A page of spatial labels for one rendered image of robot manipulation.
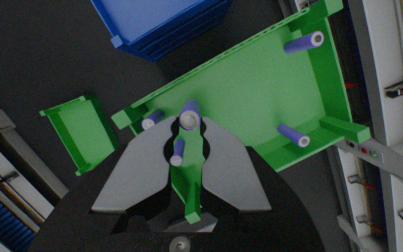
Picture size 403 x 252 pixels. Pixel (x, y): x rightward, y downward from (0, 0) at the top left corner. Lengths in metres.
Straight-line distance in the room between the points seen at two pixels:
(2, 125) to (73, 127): 0.29
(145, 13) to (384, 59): 0.55
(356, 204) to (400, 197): 0.30
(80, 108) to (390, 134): 1.05
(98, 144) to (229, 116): 0.68
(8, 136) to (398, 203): 1.49
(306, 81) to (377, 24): 0.24
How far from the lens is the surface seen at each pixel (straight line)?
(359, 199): 1.05
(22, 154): 1.04
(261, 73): 0.29
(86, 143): 0.88
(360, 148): 0.72
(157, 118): 0.23
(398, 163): 0.66
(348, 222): 1.32
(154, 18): 0.46
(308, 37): 0.26
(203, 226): 0.85
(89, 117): 0.82
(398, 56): 0.56
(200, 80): 0.27
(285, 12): 0.78
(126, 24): 0.47
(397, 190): 0.77
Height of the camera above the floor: 0.67
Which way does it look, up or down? 73 degrees down
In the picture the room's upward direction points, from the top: 172 degrees clockwise
